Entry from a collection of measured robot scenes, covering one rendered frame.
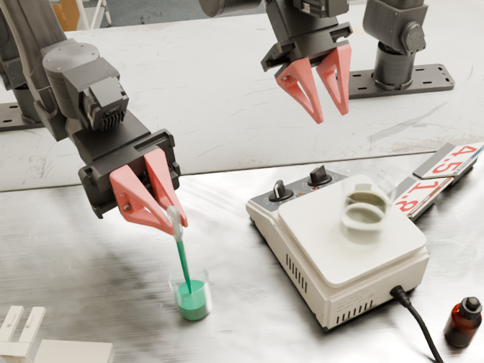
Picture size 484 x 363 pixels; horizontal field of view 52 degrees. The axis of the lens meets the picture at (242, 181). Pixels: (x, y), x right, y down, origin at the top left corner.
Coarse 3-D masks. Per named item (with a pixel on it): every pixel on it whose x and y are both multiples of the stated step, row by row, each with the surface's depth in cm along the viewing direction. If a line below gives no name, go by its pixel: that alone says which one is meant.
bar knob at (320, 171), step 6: (318, 168) 64; (324, 168) 64; (312, 174) 62; (318, 174) 63; (324, 174) 64; (312, 180) 63; (318, 180) 63; (324, 180) 63; (330, 180) 63; (312, 186) 63
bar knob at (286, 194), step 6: (282, 180) 63; (276, 186) 61; (282, 186) 62; (276, 192) 61; (282, 192) 62; (288, 192) 62; (270, 198) 62; (276, 198) 61; (282, 198) 61; (288, 198) 61
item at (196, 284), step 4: (192, 280) 57; (196, 280) 57; (184, 284) 57; (192, 284) 57; (196, 284) 57; (200, 284) 57; (204, 284) 57; (180, 288) 57; (184, 288) 57; (192, 288) 57; (196, 288) 57; (200, 288) 57; (180, 292) 56; (184, 292) 56; (188, 292) 56; (192, 292) 56
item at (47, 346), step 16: (16, 320) 44; (32, 320) 44; (0, 336) 43; (32, 336) 42; (0, 352) 42; (16, 352) 41; (48, 352) 54; (64, 352) 54; (80, 352) 54; (96, 352) 54
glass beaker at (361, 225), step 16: (352, 176) 50; (368, 176) 51; (384, 176) 49; (384, 192) 51; (352, 208) 48; (368, 208) 47; (384, 208) 47; (352, 224) 49; (368, 224) 48; (384, 224) 49; (352, 240) 51; (368, 240) 50
